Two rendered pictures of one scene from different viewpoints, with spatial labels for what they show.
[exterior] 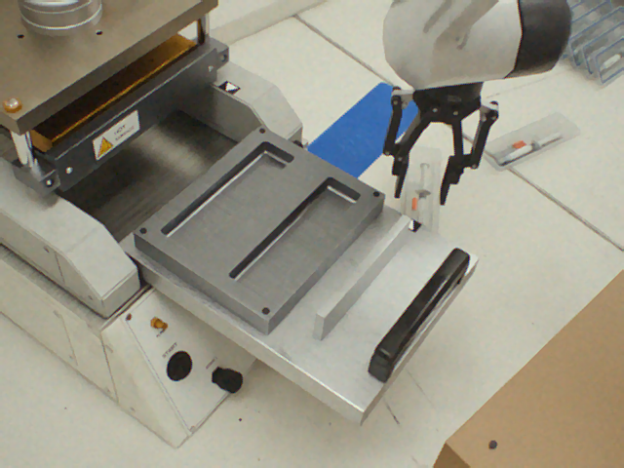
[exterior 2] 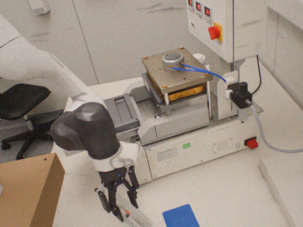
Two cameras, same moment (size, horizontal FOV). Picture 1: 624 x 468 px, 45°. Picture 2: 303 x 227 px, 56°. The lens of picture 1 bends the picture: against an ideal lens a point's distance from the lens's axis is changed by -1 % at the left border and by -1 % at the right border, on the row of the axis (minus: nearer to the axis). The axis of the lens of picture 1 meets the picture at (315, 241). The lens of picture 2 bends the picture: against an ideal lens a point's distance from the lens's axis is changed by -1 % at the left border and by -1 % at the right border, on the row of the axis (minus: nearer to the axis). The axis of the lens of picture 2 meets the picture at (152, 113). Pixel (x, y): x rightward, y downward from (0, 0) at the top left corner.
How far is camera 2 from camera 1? 134 cm
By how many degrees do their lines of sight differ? 88
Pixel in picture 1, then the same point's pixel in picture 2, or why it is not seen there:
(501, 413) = (47, 164)
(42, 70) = (153, 61)
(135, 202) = (151, 109)
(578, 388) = (31, 182)
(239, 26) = (284, 210)
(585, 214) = not seen: outside the picture
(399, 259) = not seen: hidden behind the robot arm
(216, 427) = not seen: hidden behind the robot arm
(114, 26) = (160, 71)
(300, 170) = (116, 121)
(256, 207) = (114, 110)
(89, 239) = (131, 86)
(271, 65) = (254, 220)
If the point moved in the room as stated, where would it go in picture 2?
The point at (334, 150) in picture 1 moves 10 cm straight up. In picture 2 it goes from (182, 214) to (178, 196)
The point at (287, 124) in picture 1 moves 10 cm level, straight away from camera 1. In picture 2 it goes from (141, 132) to (164, 142)
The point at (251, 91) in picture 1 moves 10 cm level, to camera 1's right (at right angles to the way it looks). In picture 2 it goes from (152, 120) to (131, 136)
